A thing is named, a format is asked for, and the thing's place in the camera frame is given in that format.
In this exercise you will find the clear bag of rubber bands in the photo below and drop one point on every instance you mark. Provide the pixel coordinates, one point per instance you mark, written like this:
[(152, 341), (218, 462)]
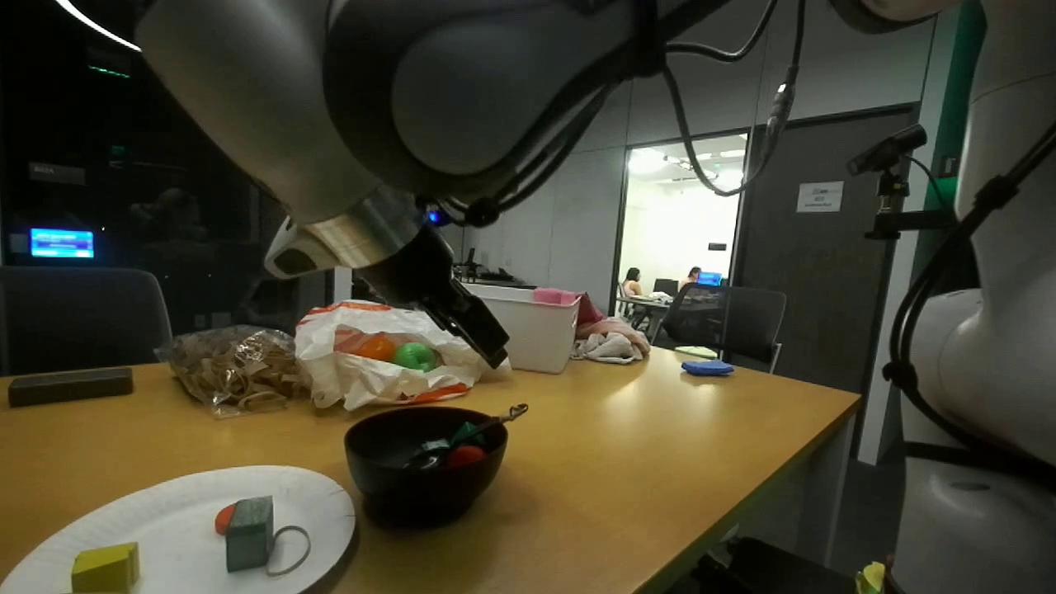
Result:
[(235, 367)]

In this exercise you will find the yellow block on plate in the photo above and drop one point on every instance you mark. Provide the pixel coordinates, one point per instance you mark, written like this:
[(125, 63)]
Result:
[(111, 570)]

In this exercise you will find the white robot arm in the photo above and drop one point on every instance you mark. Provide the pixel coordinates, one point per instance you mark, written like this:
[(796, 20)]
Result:
[(361, 111)]

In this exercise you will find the pink cloth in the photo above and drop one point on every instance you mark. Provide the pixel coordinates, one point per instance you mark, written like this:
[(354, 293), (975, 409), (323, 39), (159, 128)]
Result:
[(600, 339)]

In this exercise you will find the black bowl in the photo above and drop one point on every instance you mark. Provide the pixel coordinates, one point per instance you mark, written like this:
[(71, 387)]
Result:
[(401, 497)]

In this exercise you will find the white paper plate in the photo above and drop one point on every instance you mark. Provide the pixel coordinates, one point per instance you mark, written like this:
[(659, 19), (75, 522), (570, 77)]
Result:
[(180, 549)]

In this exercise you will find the white orange plastic bag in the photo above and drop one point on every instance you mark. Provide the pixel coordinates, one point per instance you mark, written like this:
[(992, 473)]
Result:
[(339, 376)]

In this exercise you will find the blue lit wall display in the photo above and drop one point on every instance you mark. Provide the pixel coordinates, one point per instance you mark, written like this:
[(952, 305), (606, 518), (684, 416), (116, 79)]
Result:
[(65, 242)]

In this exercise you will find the orange ball in bag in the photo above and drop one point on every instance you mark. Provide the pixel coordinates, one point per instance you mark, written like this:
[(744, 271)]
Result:
[(379, 349)]

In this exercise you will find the grey office chair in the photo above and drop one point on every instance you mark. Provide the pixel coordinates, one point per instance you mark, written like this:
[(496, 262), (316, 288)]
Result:
[(75, 319), (744, 326)]

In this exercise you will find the blue object on table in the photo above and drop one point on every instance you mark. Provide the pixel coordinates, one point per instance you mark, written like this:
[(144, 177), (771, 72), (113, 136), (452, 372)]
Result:
[(709, 367)]

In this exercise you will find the black spoon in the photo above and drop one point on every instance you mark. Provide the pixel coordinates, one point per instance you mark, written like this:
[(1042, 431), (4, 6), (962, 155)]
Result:
[(499, 416)]

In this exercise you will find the black flat box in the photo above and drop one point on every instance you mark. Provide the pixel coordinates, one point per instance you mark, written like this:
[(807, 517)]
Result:
[(67, 387)]

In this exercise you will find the rubber band on plate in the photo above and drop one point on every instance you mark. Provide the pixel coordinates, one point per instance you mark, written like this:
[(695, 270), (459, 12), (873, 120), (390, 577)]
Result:
[(290, 549)]

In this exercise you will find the teal block on plate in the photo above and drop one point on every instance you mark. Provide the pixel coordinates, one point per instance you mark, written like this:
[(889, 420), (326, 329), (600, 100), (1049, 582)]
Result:
[(250, 537)]

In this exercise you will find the red ball in bowl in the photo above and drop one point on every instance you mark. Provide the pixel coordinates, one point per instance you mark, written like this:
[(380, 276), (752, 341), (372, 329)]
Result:
[(463, 456)]

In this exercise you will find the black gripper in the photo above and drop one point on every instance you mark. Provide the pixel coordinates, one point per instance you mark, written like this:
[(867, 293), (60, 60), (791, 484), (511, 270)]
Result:
[(422, 276)]

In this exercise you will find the white plastic bin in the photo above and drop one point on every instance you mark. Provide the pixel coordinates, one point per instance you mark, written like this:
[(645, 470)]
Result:
[(541, 326)]

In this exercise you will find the orange disc on plate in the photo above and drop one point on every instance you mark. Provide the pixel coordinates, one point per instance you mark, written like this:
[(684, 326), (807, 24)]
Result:
[(224, 518)]

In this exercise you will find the green ball in bag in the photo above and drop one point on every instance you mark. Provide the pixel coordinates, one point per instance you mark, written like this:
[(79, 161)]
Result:
[(419, 358)]

